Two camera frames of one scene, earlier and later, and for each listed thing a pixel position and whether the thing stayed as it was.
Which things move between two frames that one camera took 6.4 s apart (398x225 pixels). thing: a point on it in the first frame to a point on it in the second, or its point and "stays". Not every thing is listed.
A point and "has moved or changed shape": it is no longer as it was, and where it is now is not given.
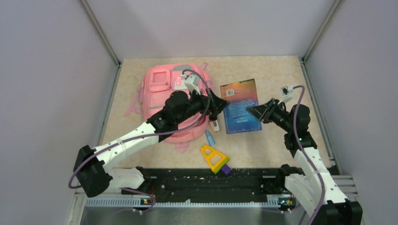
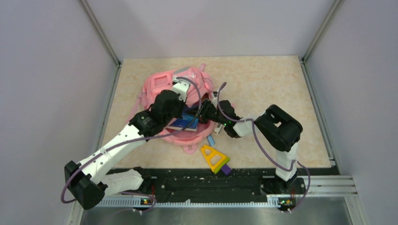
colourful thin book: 240,96 has moved or changed shape
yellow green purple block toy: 217,161 stays
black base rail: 203,184 stays
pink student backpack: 157,84 has moved or changed shape
